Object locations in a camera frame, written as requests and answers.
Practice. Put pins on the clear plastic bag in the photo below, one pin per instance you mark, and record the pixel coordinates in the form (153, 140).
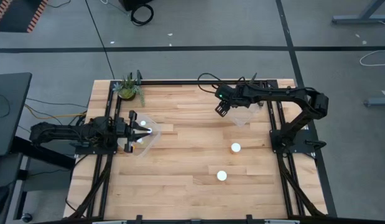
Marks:
(242, 116)
(155, 140)

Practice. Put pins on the grey desk foot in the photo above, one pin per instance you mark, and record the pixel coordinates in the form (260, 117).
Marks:
(350, 19)
(377, 102)

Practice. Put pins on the potted succulent plant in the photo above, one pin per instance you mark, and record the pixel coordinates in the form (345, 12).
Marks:
(127, 92)

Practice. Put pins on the small orange pill bottle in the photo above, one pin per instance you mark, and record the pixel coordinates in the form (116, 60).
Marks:
(139, 140)

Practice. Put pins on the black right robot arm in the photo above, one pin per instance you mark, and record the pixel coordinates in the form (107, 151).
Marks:
(288, 92)

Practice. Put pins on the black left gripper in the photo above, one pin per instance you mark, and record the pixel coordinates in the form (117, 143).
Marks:
(125, 132)

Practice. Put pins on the black orange striped floor mat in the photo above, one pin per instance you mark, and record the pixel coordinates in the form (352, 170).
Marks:
(18, 15)

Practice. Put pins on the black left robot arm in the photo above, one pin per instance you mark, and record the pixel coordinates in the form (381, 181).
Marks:
(61, 132)

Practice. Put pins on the clear plastic bag left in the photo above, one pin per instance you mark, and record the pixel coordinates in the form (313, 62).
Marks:
(155, 140)

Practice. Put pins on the black caster wheel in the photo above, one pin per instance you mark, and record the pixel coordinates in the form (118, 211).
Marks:
(26, 217)

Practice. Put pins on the white bar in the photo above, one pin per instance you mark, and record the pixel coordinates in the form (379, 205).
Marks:
(109, 222)
(280, 222)

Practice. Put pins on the clear plastic bag right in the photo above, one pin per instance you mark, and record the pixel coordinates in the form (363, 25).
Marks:
(242, 116)

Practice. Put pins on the black equipment case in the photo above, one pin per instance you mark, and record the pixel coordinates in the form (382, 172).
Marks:
(133, 3)

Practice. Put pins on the black aluminium table frame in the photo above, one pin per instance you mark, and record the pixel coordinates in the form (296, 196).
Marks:
(179, 82)

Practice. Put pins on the large orange pill bottle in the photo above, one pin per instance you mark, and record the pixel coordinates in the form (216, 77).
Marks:
(221, 175)
(235, 147)

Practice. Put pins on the black desk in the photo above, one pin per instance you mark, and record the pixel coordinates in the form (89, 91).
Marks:
(12, 115)

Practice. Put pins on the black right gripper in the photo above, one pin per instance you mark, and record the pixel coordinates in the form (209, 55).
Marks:
(229, 95)

